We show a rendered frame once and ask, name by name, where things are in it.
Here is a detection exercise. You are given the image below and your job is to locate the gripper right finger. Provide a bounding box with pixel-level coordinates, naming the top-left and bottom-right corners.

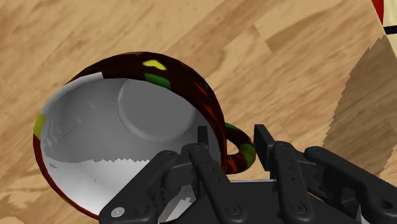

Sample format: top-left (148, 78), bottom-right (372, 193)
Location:
top-left (253, 123), bottom-right (397, 224)

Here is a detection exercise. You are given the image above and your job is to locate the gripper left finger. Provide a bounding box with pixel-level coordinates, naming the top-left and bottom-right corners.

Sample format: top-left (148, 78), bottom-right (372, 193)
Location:
top-left (98, 125), bottom-right (246, 224)

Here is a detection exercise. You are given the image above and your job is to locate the dark red patterned mug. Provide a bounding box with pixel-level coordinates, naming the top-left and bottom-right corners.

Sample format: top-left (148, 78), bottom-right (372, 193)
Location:
top-left (32, 51), bottom-right (258, 220)

